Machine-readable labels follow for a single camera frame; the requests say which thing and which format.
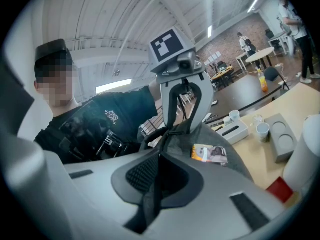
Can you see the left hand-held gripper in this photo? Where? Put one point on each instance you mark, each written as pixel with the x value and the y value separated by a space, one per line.
pixel 167 46

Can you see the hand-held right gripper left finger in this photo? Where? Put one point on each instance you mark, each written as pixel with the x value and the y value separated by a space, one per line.
pixel 87 196

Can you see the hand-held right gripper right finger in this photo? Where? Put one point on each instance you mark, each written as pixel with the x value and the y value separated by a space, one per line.
pixel 220 184

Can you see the dark gray bag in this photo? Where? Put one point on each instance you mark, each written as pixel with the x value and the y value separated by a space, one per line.
pixel 180 141

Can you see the person's left forearm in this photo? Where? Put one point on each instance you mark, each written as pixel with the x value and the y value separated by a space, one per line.
pixel 155 91

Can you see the orange printed packet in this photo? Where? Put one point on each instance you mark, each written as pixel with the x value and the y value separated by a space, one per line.
pixel 210 154

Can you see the wooden table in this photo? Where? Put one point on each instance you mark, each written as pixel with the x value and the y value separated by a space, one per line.
pixel 222 72

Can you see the small white cup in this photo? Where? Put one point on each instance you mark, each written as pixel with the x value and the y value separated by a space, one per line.
pixel 227 121

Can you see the white ceramic cup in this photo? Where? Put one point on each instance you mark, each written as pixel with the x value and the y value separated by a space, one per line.
pixel 234 115

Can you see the white tissue box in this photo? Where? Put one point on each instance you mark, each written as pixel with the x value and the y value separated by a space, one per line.
pixel 233 131

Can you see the person's black t-shirt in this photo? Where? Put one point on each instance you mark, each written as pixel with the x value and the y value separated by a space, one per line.
pixel 130 104

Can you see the dark brown table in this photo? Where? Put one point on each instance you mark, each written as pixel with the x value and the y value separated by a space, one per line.
pixel 242 94

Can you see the red flat box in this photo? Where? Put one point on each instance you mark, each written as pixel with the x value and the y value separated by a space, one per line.
pixel 280 189

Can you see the black chest harness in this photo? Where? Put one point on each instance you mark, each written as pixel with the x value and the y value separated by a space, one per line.
pixel 87 131

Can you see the white paper cup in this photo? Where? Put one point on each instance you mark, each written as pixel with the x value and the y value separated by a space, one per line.
pixel 263 131

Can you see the small white side table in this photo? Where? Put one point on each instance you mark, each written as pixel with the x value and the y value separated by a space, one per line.
pixel 241 57

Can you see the long ceiling light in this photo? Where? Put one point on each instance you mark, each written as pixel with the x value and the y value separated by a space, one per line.
pixel 209 31
pixel 253 5
pixel 113 86

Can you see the clear drinking glass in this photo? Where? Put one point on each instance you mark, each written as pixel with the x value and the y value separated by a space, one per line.
pixel 258 120

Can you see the gray cup holder block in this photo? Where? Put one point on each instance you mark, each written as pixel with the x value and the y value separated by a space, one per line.
pixel 282 139

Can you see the orange juice bottle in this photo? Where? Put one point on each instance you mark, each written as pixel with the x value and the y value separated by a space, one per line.
pixel 263 82

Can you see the round white table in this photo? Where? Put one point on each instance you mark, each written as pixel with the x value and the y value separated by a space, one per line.
pixel 260 54

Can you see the white cylindrical jug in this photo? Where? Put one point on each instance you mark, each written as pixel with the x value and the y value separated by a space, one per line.
pixel 305 159

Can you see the black chair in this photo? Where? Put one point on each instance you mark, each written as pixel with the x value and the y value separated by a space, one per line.
pixel 272 74

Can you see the white rectangular table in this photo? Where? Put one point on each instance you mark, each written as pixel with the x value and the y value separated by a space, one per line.
pixel 278 37

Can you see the person's head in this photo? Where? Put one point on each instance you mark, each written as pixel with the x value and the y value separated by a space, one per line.
pixel 55 84

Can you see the white papers on wall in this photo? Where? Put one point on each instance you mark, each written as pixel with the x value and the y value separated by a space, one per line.
pixel 213 57

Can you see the black head-mounted camera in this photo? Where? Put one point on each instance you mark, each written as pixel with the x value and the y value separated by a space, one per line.
pixel 51 49

